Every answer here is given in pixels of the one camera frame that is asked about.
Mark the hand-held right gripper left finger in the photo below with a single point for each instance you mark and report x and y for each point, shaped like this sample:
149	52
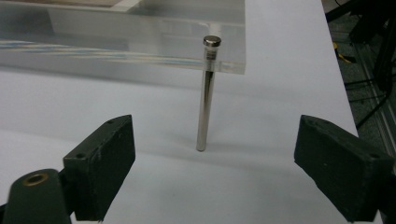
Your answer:
99	168

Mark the white paper sheet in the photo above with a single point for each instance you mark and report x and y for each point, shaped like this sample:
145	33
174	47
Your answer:
249	186

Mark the clear acrylic picture frame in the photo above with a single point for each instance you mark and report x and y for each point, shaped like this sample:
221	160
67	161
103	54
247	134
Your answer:
124	37

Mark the yellow black floor tape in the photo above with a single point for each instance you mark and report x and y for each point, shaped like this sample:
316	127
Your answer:
341	54

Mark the aluminium floor rail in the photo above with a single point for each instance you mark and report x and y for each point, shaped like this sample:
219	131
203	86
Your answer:
378	102

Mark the black metal stand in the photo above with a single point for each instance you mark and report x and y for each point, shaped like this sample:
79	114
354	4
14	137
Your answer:
376	28

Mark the silver metal frame post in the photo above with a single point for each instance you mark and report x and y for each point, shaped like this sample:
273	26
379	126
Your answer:
205	109

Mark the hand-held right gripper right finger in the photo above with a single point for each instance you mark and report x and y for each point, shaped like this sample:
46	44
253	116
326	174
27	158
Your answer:
342	168

